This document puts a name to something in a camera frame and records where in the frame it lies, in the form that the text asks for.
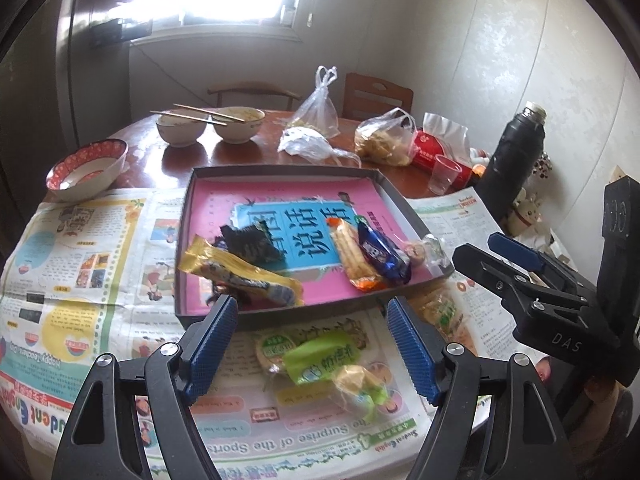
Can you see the pink blue book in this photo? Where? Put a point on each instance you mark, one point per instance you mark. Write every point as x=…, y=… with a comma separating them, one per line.
x=210, y=200

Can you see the red tissue pack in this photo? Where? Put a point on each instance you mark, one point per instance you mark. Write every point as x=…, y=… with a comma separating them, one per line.
x=435, y=142

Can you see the colourful illustrated newspaper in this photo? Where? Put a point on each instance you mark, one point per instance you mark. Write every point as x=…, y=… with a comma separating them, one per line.
x=75, y=270

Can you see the yellow snack packet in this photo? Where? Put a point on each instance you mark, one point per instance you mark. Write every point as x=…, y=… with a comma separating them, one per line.
x=235, y=270

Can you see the round green-label cake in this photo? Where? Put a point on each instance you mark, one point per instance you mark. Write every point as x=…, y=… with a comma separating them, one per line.
x=272, y=352

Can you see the person's right hand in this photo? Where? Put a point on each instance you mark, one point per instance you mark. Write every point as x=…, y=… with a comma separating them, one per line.
x=543, y=370

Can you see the green snack packet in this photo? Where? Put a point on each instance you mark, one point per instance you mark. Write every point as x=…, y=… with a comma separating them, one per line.
x=320, y=360

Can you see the text page newspaper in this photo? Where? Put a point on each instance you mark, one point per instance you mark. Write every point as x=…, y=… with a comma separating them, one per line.
x=450, y=210

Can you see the orange rice cracker packet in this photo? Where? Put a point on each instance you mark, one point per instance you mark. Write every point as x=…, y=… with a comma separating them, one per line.
x=350, y=255

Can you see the blue snack packet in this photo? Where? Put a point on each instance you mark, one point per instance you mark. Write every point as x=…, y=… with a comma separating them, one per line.
x=382, y=257

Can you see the dark cardboard box tray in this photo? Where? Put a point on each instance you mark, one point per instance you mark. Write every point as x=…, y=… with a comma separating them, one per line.
x=400, y=200

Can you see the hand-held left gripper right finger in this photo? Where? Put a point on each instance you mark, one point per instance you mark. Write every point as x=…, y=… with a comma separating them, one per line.
x=412, y=355

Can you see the clear plastic cup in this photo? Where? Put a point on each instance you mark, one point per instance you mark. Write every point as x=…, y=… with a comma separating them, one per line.
x=445, y=175

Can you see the newspaper with orange page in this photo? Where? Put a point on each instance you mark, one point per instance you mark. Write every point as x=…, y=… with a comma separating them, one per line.
x=310, y=440

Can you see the tied clear plastic bag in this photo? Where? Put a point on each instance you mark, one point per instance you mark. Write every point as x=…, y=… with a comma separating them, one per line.
x=317, y=110

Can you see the plastic bag of fried food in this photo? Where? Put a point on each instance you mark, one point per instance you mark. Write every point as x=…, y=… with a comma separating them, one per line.
x=382, y=140

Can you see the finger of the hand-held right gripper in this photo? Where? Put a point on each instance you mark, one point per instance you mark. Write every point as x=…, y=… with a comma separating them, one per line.
x=515, y=252
x=492, y=277

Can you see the red patterned bowl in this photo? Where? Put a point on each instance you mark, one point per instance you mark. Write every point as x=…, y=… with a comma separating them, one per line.
x=85, y=170

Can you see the slatted wooden chair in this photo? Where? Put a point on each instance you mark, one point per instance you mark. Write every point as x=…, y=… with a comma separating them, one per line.
x=377, y=95

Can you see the wooden chopsticks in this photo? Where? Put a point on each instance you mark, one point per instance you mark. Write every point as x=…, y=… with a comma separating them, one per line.
x=210, y=112
x=190, y=117

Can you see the clear green-label snack packet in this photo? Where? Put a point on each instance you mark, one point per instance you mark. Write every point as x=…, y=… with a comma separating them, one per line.
x=442, y=315

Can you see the spotted plush toy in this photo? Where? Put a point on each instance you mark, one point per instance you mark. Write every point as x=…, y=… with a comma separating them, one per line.
x=542, y=172

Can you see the curved-back wooden chair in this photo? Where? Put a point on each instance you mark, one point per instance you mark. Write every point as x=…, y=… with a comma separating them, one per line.
x=255, y=91

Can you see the white rabbit figurine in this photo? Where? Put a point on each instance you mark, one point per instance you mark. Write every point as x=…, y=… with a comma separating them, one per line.
x=527, y=212

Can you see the yellow-green snack packet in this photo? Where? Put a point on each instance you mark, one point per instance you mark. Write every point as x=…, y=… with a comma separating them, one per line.
x=357, y=392

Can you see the small white bowl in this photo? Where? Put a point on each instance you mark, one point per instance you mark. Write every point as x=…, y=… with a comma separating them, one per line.
x=181, y=132

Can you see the crumpled clear plastic bag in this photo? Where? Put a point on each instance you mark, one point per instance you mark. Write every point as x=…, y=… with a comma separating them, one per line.
x=305, y=145

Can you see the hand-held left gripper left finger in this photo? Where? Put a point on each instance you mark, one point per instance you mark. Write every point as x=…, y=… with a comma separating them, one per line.
x=210, y=355

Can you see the large white bowl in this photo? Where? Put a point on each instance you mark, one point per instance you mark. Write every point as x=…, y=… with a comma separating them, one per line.
x=239, y=127

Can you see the black thermos flask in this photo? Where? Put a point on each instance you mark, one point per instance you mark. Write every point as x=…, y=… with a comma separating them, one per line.
x=515, y=160

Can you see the dark refrigerator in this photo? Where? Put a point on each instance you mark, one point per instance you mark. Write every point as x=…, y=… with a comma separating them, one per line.
x=95, y=75

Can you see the pink round pastry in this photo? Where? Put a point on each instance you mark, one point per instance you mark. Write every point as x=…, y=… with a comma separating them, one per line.
x=417, y=252

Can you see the dark snack wrapper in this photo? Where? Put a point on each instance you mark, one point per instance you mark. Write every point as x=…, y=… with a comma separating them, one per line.
x=247, y=242

